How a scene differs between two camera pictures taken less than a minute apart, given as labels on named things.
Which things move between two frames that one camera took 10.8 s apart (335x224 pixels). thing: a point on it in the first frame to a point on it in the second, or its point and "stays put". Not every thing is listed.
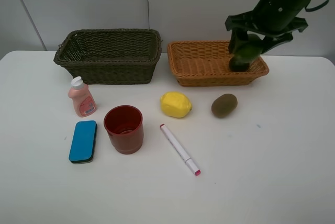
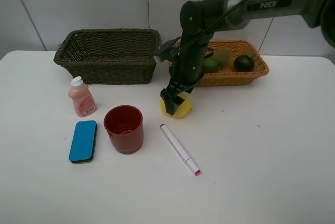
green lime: x=250 y=50 to x=211 y=64
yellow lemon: x=176 y=104 stays put
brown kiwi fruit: x=224 y=105 to x=223 y=57
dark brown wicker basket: x=110 y=56 stays put
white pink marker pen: x=188 y=160 stays put
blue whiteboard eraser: x=84 y=142 stays put
